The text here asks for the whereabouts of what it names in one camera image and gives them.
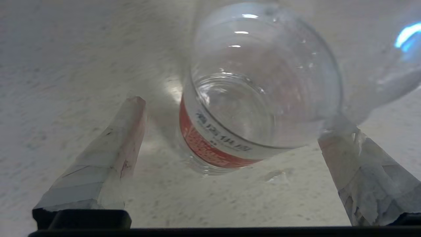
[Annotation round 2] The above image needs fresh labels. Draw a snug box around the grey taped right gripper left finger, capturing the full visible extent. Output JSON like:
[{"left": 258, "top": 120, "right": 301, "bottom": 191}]
[{"left": 32, "top": 96, "right": 147, "bottom": 230}]

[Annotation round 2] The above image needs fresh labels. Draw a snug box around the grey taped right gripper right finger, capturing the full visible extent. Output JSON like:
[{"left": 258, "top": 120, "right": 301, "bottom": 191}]
[{"left": 317, "top": 127, "right": 421, "bottom": 227}]

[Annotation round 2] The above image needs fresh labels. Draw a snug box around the clear water bottle red cap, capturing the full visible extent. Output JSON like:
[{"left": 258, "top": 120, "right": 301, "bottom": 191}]
[{"left": 178, "top": 0, "right": 421, "bottom": 176}]

